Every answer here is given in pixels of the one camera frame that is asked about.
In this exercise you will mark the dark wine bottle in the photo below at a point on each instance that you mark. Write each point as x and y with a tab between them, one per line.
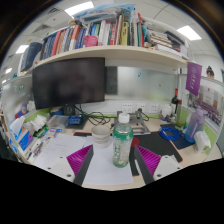
174	100

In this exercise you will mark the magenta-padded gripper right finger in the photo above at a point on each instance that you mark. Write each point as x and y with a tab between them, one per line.
150	160

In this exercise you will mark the grey metal laptop stand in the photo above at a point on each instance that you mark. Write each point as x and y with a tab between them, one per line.
140	126

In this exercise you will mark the white tissue pack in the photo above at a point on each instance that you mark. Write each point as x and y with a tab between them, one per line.
202	140

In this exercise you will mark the black red-edged desk mat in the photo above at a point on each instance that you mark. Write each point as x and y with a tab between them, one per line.
156	143

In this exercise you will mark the purple pennant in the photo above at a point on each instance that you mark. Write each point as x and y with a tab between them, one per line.
193	78

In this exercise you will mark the flat round red coaster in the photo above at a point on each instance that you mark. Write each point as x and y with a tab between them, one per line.
135	142

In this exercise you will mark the black computer monitor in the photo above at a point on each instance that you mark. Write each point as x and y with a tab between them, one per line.
68	81

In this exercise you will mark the white shelf with books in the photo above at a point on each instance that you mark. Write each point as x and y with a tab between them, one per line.
110	51

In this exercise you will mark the dark blue mouse pad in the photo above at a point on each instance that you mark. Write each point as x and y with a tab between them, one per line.
182	143

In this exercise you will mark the clear plastic box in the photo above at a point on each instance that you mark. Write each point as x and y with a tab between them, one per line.
57	122

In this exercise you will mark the crumpled white tissues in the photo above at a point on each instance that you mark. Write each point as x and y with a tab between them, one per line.
39	122

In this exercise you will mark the green drinking glass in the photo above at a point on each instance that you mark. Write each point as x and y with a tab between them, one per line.
182	116

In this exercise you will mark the blue tissue box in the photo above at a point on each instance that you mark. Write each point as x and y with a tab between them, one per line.
21	138

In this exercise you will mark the small blue electronic device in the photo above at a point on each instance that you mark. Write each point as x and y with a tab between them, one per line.
75	120

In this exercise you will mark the white lidded jar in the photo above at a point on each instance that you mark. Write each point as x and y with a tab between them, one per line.
166	111

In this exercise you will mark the plain white paper sheet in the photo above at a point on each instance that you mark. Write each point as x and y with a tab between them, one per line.
106	166

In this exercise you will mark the white paper sheet with writing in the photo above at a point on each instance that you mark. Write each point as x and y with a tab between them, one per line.
60	146

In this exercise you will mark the white wall socket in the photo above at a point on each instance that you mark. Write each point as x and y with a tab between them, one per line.
153	108
141	107
127	108

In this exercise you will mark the colourful photo poster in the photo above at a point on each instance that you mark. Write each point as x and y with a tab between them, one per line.
208	103

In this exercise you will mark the translucent purple water bottle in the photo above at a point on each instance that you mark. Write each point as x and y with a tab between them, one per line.
194	126

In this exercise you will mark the clear green-labelled drink bottle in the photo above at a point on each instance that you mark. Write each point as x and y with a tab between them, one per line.
122	143

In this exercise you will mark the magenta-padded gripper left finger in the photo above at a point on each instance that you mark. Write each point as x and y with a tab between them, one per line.
78	160

